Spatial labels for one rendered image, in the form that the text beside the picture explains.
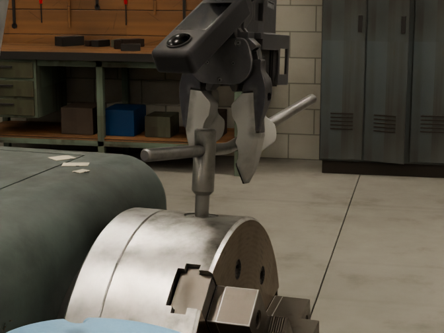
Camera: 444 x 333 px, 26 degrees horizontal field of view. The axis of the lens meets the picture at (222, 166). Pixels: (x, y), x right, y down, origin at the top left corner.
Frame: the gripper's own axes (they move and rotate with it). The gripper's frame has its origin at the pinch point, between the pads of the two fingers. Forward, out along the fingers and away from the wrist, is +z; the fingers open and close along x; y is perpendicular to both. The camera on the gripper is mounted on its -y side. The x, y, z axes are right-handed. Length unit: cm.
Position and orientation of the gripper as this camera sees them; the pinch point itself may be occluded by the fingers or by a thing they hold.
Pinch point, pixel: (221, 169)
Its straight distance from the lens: 97.6
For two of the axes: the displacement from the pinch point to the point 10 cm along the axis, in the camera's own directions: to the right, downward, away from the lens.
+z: -0.3, 9.9, 1.1
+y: 5.2, -0.8, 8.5
